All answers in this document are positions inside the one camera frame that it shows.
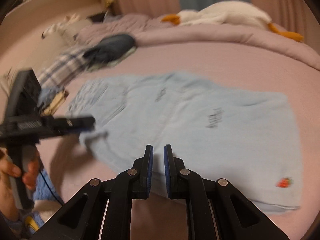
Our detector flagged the bed with pink sheet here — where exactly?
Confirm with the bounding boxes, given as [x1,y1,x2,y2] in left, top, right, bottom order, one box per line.
[0,14,320,240]

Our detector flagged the white goose plush toy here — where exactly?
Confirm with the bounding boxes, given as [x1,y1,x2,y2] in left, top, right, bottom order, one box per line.
[161,1,305,42]

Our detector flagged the person's left hand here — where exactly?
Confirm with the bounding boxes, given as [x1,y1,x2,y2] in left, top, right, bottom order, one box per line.
[0,149,41,222]

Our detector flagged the white bunny plush toy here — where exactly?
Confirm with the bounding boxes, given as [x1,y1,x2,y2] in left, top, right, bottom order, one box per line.
[41,24,66,40]
[64,14,81,25]

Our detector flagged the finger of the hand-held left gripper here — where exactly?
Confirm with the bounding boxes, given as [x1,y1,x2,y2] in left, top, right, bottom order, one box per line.
[54,116,96,137]

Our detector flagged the light blue strawberry pants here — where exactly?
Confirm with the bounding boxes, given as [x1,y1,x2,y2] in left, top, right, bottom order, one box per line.
[67,72,302,214]

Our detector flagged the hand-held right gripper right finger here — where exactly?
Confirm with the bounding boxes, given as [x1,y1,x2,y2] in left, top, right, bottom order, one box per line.
[164,144,290,240]

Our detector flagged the folded dark blue jeans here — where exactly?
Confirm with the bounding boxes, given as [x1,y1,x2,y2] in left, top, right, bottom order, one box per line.
[82,34,137,64]

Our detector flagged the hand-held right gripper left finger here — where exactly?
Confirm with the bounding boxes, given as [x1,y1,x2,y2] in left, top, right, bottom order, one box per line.
[30,145,154,240]

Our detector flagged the blue white fluffy rug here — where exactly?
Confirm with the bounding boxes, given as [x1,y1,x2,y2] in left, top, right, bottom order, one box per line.
[29,169,66,232]

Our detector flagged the crumpled blue garment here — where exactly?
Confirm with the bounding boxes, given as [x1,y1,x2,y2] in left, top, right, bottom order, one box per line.
[37,86,67,105]

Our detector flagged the pink duvet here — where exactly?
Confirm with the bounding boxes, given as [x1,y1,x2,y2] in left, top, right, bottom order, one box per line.
[79,14,320,71]

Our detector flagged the person's left forearm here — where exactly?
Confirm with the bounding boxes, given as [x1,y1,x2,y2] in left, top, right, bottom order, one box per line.
[0,214,25,234]

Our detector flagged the plaid pillow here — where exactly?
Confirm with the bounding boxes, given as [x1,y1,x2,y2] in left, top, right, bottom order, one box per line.
[37,46,88,90]

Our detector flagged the black cable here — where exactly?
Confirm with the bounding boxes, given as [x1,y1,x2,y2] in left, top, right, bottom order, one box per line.
[37,169,65,207]

